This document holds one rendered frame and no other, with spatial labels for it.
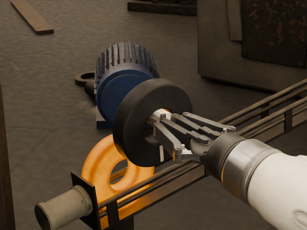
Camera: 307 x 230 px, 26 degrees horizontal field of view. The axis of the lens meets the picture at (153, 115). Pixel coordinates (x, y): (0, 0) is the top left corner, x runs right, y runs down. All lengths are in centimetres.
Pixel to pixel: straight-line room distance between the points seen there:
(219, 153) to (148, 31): 359
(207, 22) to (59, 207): 243
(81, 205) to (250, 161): 40
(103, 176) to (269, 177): 42
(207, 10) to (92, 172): 237
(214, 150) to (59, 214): 35
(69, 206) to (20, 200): 138
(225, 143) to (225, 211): 151
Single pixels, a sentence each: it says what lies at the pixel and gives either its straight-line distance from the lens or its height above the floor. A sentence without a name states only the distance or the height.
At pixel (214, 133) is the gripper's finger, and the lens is 104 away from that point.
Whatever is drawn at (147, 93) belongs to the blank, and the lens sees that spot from 108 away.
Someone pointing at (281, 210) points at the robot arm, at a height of 85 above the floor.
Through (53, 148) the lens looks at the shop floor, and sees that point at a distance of 295.
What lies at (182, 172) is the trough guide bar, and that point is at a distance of 134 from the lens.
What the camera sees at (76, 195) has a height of 70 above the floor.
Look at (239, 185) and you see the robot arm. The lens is 95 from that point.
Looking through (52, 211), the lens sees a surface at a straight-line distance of 120.
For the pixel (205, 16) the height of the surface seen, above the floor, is 38.
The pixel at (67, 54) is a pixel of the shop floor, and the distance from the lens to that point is 412.
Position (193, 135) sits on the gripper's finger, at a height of 87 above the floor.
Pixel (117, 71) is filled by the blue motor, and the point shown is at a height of 32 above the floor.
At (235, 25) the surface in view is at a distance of 343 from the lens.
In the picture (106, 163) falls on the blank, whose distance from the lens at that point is 123.
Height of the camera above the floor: 133
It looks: 24 degrees down
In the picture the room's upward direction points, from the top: straight up
